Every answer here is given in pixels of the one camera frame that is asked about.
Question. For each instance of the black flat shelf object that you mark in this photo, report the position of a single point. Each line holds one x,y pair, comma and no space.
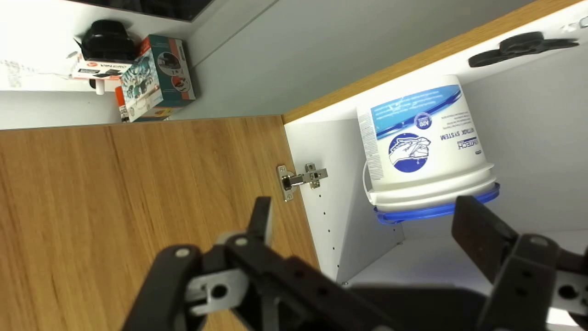
520,48

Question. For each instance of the teal product box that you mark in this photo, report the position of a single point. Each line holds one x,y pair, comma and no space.
158,74

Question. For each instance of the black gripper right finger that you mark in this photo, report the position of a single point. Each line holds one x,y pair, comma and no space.
520,276

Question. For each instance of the black round object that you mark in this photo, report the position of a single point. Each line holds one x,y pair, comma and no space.
107,40

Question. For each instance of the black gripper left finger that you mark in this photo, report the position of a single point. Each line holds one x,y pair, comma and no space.
165,287

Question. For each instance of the wide wooden cabinet door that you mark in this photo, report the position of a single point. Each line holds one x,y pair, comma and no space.
92,202

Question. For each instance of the red white product box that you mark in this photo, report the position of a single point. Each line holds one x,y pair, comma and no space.
94,70

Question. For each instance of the wooden upper cabinet body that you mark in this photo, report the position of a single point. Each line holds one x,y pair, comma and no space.
538,121

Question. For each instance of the white bucket with blue lid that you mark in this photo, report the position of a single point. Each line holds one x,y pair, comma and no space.
423,147

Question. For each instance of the silver cabinet hinge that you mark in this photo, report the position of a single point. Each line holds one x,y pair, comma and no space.
301,178

